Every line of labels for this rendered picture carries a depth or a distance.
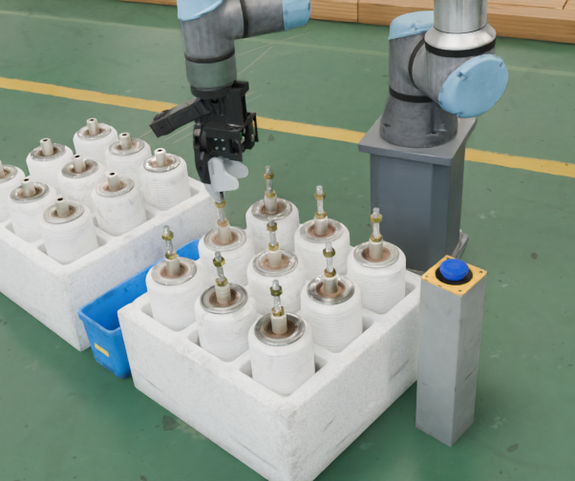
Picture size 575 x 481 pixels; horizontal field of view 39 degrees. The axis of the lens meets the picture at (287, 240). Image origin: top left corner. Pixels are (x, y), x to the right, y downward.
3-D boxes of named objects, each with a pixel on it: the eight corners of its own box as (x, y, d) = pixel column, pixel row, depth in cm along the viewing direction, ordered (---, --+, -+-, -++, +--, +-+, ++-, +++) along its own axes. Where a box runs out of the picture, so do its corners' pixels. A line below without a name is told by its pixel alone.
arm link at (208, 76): (176, 62, 119) (199, 42, 125) (180, 91, 122) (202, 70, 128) (222, 66, 117) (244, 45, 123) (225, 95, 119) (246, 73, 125)
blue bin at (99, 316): (202, 283, 172) (196, 237, 165) (239, 303, 165) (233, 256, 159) (87, 359, 154) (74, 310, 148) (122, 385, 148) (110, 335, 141)
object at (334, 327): (330, 347, 142) (326, 264, 132) (374, 370, 137) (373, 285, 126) (294, 378, 136) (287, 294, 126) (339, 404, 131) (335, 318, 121)
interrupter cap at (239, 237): (255, 242, 139) (254, 239, 139) (216, 258, 136) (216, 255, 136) (233, 223, 144) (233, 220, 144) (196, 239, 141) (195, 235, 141)
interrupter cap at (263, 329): (274, 308, 124) (274, 304, 124) (315, 324, 120) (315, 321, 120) (244, 336, 119) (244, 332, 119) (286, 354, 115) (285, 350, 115)
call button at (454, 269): (449, 265, 120) (450, 254, 119) (473, 275, 117) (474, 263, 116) (434, 278, 117) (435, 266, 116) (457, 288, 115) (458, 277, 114)
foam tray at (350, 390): (279, 283, 170) (272, 211, 160) (436, 362, 147) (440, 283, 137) (134, 387, 147) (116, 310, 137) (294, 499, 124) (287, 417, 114)
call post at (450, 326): (438, 403, 139) (446, 256, 122) (474, 422, 135) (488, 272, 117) (415, 428, 135) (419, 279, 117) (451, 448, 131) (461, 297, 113)
